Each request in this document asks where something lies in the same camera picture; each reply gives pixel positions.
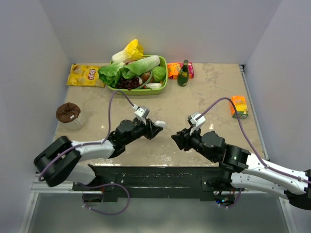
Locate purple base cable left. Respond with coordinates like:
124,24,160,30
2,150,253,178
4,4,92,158
82,183,131,216

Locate brown topped beige cup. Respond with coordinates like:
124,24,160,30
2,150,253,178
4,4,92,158
56,102,86,131

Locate orange pink snack box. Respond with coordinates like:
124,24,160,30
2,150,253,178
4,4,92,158
167,62,194,80

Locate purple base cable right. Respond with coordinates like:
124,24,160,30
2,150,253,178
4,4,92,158
218,189,245,209

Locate green glass bottle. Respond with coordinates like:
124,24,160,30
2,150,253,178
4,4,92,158
177,60,189,86

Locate pale romaine lettuce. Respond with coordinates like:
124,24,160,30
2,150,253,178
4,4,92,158
121,55,160,79

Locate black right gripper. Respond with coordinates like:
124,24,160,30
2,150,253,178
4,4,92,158
171,125,217,162

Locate green lettuce leaf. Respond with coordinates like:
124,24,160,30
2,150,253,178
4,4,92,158
98,62,125,88

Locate round green cabbage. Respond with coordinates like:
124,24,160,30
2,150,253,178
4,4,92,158
152,66,166,83

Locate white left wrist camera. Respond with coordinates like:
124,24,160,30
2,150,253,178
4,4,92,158
133,104,150,125

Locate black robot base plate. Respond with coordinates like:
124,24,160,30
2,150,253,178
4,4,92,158
72,165,236,203

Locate brown onion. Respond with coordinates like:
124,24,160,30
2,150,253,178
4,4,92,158
140,71,154,83

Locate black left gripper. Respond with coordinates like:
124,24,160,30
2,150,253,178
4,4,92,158
123,117,162,146

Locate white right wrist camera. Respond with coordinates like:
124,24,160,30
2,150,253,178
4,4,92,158
188,112,206,135

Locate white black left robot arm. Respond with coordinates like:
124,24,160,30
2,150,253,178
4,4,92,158
34,118,166,190

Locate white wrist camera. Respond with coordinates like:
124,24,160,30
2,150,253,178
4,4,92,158
133,104,150,125
188,112,206,135

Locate yellow napa cabbage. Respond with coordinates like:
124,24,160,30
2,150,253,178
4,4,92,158
111,39,144,63

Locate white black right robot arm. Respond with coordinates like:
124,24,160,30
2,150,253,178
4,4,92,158
171,129,311,210

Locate dark red grapes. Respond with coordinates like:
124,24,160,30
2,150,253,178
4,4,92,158
115,77,143,90

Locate orange juice carton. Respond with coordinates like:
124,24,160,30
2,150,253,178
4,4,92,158
231,96,248,119

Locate green plastic basket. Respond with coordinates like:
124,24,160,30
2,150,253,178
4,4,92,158
107,55,168,96

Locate white earbud charging case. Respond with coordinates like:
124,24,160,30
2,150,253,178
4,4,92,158
154,120,166,129

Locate yellow Lays chips bag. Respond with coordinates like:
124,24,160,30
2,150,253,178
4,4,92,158
67,64,105,87

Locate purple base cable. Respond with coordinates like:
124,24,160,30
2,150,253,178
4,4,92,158
218,189,245,209
82,183,131,216

